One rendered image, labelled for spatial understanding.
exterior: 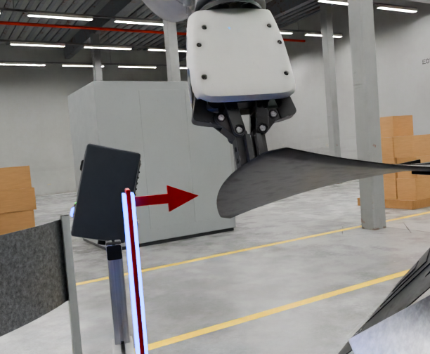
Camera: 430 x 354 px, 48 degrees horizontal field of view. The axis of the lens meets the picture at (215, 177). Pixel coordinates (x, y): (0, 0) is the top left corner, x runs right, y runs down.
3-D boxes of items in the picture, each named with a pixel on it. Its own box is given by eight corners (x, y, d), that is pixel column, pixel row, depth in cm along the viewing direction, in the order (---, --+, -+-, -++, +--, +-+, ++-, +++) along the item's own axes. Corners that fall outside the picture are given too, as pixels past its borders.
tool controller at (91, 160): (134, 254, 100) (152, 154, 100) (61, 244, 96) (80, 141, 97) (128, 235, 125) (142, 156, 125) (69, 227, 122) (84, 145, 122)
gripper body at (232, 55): (183, -11, 47) (199, 96, 44) (283, -12, 49) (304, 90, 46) (174, 31, 54) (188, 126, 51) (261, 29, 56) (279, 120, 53)
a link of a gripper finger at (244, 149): (215, 109, 46) (226, 176, 45) (247, 107, 47) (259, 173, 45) (209, 121, 49) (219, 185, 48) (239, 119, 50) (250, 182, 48)
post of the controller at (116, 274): (130, 343, 95) (121, 243, 94) (114, 345, 94) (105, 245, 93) (129, 337, 98) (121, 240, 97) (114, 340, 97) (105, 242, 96)
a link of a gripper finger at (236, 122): (194, 105, 46) (241, 137, 46) (220, 69, 48) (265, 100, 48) (190, 116, 49) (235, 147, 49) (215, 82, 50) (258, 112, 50)
